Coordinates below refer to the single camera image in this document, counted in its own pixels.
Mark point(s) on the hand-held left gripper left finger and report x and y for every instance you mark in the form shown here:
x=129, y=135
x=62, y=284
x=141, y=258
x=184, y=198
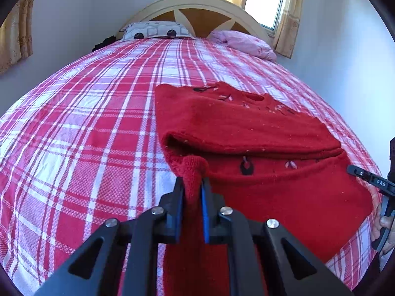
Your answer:
x=178, y=212

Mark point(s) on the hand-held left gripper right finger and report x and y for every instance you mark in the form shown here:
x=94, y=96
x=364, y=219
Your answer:
x=205, y=215

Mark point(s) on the red knitted sweater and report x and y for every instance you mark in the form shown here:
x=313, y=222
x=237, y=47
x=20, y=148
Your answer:
x=262, y=129

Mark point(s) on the person's right hand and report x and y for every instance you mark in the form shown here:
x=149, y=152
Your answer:
x=389, y=225

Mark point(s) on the red plaid bedspread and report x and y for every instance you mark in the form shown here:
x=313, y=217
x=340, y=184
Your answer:
x=77, y=129

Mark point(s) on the pink pillow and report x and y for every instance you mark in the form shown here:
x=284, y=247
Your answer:
x=243, y=43

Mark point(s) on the grey patterned pillow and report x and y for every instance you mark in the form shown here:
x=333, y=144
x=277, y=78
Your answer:
x=154, y=30

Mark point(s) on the dark cloth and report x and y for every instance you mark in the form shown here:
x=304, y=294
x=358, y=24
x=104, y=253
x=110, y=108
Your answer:
x=106, y=42

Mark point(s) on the cream wooden headboard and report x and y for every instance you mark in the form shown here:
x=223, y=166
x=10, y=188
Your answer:
x=203, y=21

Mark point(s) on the window behind headboard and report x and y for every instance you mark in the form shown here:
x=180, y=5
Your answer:
x=265, y=0

